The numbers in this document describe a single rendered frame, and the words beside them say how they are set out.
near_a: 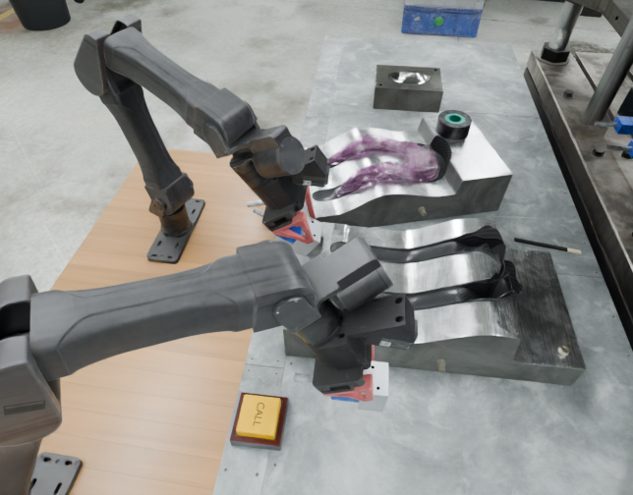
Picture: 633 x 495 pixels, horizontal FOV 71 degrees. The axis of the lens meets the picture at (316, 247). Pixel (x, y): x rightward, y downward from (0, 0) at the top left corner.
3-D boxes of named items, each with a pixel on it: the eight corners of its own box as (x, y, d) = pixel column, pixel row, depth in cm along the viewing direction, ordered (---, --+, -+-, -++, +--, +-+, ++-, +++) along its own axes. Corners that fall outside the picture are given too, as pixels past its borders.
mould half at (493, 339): (285, 356, 81) (280, 313, 71) (304, 249, 98) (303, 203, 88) (571, 386, 77) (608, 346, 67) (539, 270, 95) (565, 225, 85)
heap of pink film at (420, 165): (339, 202, 100) (340, 175, 94) (323, 155, 112) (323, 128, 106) (448, 189, 103) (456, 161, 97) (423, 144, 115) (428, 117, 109)
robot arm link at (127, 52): (261, 105, 69) (111, -3, 72) (224, 133, 64) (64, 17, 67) (249, 157, 79) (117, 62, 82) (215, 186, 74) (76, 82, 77)
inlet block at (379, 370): (291, 401, 64) (291, 384, 60) (296, 369, 68) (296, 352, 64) (382, 412, 64) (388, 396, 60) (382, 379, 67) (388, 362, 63)
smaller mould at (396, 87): (373, 108, 137) (374, 87, 132) (374, 84, 147) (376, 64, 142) (438, 113, 136) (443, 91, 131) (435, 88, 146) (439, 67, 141)
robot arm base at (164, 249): (200, 177, 103) (171, 174, 104) (168, 239, 90) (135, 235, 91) (206, 202, 109) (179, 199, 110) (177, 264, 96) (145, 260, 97)
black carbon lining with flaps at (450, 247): (322, 309, 80) (322, 276, 73) (330, 244, 90) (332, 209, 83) (523, 329, 77) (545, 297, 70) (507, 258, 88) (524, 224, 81)
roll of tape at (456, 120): (447, 118, 114) (450, 105, 111) (475, 131, 110) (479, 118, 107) (429, 131, 110) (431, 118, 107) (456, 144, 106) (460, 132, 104)
